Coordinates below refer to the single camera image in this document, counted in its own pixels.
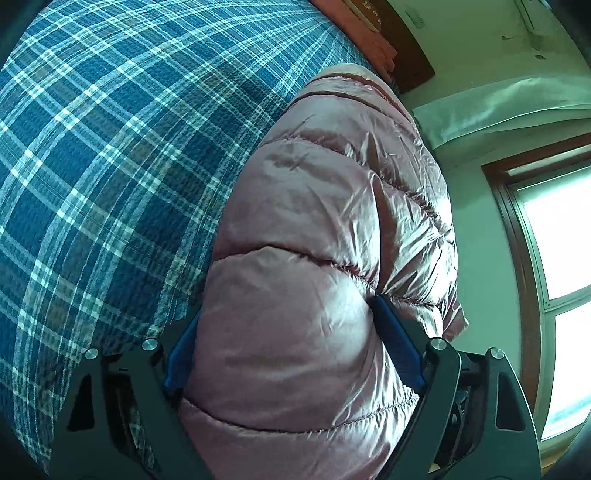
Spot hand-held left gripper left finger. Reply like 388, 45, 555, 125
46, 310, 218, 480

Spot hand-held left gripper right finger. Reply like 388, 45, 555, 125
372, 294, 543, 480

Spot pink down jacket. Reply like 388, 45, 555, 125
178, 65, 470, 480

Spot wooden framed window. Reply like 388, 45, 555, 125
481, 134, 591, 464

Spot blue plaid bed blanket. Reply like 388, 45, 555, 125
0, 0, 372, 480

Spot white curtain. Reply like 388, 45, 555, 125
410, 76, 591, 151

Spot brown wooden headboard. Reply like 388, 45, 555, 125
348, 0, 437, 96

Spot orange pillow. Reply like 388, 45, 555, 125
308, 0, 399, 78

